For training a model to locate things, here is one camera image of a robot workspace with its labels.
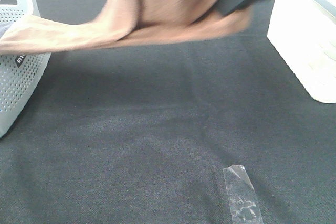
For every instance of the brown microfibre towel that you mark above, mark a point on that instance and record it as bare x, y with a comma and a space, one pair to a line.
126, 23

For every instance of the dark grey towel in basket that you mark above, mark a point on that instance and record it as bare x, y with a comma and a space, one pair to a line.
4, 28

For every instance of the white plastic storage bin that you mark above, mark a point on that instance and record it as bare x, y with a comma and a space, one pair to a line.
303, 32

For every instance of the black table cloth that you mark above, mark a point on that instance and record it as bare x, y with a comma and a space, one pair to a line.
142, 135

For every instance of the clear tape strip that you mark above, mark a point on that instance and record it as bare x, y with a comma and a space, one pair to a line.
243, 203

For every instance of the grey perforated laundry basket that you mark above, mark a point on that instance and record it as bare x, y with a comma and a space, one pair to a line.
20, 74

